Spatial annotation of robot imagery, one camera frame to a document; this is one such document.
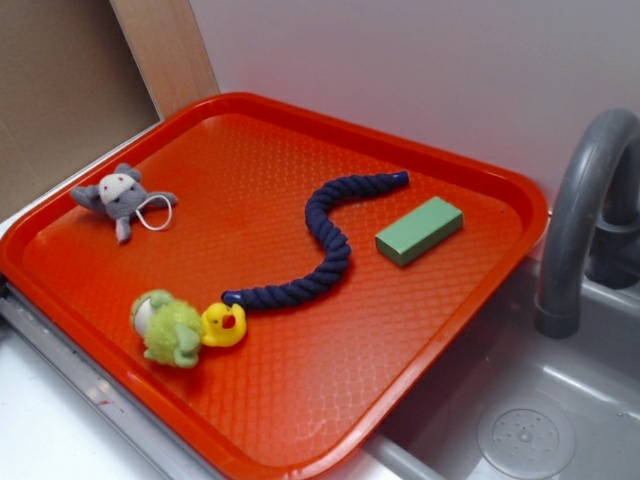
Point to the brown cardboard panel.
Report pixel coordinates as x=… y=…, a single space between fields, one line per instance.
x=70 y=92

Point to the green plush toy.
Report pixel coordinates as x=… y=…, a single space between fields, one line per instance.
x=170 y=329

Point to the grey plush mouse toy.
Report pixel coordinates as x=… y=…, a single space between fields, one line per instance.
x=121 y=197

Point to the wooden board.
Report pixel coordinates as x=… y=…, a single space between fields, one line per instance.
x=167 y=46

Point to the dark blue rope toy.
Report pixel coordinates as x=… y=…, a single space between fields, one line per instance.
x=334 y=244

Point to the grey plastic sink basin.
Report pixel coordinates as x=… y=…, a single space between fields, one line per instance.
x=505 y=402

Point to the green rectangular block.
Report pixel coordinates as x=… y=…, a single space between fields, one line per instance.
x=418 y=231

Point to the orange plastic tray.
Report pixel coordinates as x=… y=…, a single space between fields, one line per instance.
x=306 y=385

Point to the grey plastic faucet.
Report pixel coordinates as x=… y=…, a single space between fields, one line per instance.
x=594 y=228

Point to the yellow rubber duck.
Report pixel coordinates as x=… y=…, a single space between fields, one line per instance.
x=223 y=325

